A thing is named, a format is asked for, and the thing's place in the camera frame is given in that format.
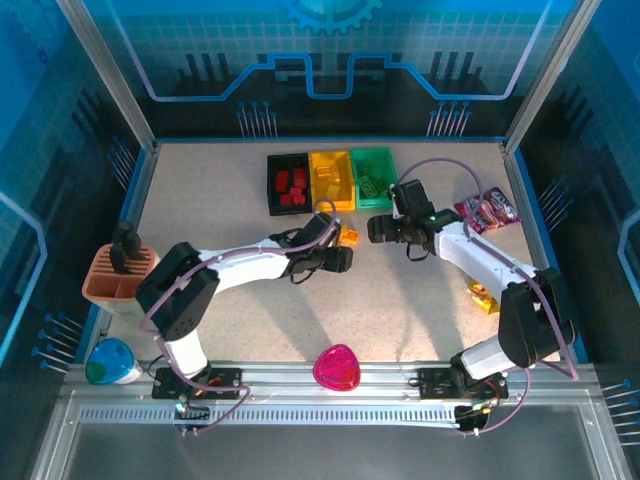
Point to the green lego brick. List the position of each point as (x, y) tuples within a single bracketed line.
[(382, 183), (364, 168), (370, 186)]

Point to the red lego brick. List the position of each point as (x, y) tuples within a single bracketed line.
[(281, 180), (286, 200), (300, 176), (296, 192), (299, 200)]

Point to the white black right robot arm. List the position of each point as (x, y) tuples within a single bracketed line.
[(475, 255)]

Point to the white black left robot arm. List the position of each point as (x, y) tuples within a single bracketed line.
[(250, 267)]

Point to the green plastic bin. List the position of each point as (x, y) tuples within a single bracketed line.
[(370, 202)]

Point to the yellow plastic bin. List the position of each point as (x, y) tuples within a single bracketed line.
[(332, 205)]

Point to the purple candy bag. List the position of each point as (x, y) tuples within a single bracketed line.
[(495, 210)]

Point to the yellow snack packet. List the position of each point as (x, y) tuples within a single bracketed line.
[(482, 297)]

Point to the black plastic bin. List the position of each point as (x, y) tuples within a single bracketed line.
[(286, 162)]

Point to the pink heart-shaped bowl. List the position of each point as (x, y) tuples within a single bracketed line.
[(336, 367)]

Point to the small controller board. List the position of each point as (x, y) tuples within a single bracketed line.
[(475, 415), (187, 415)]

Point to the terracotta cream utensil holder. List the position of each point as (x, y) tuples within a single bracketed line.
[(112, 292)]

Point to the blue lidded cup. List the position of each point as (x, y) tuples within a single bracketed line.
[(107, 362)]

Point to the aluminium front rail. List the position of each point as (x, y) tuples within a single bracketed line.
[(280, 380)]

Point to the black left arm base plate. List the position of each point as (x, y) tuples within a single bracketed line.
[(225, 383)]

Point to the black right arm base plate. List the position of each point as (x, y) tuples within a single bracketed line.
[(435, 382)]

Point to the aluminium frame post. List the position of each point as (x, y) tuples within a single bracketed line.
[(114, 75), (545, 75)]

